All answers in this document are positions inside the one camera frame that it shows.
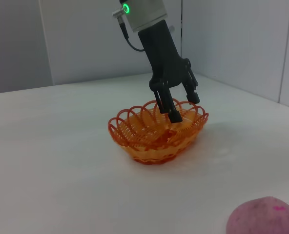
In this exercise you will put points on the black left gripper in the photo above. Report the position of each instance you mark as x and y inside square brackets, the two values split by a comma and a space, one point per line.
[162, 61]

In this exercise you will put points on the orange woven plastic basket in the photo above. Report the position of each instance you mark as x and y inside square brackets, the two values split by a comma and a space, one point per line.
[149, 151]

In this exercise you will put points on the pink peach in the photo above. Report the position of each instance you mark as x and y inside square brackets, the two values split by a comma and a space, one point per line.
[264, 217]

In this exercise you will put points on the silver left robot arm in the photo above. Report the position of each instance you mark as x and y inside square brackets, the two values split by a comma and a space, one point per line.
[147, 12]

